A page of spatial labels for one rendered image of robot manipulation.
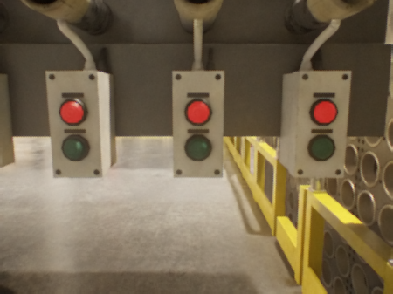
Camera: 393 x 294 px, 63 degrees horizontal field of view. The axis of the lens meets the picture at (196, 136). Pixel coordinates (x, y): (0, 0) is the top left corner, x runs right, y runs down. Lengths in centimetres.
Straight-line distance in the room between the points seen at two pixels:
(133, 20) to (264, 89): 25
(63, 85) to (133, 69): 12
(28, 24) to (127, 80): 20
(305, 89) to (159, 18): 27
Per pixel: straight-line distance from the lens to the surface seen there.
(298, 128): 47
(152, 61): 54
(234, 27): 57
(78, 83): 47
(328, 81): 48
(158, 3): 58
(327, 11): 44
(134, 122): 55
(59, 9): 42
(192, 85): 44
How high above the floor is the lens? 75
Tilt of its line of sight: 9 degrees down
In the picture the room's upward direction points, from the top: straight up
